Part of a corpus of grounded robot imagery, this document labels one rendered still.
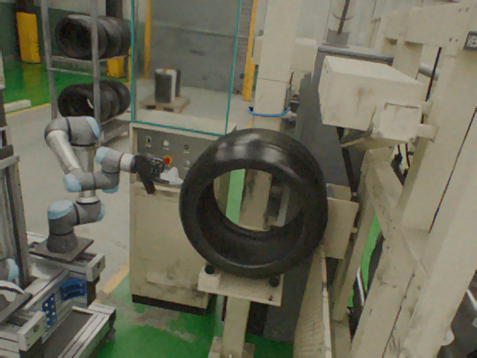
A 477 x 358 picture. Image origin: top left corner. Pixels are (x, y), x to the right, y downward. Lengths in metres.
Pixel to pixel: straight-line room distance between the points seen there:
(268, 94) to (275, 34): 0.23
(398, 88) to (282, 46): 0.71
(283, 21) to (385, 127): 0.82
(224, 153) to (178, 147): 0.93
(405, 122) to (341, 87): 0.20
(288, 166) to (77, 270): 1.25
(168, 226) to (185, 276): 0.37
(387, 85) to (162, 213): 1.68
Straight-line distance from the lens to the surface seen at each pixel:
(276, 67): 1.80
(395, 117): 1.13
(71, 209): 2.16
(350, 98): 1.19
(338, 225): 1.93
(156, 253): 2.68
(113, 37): 5.74
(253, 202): 1.97
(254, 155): 1.46
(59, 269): 2.26
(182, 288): 2.77
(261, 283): 1.88
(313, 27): 10.84
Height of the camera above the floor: 1.88
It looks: 26 degrees down
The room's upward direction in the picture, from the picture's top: 8 degrees clockwise
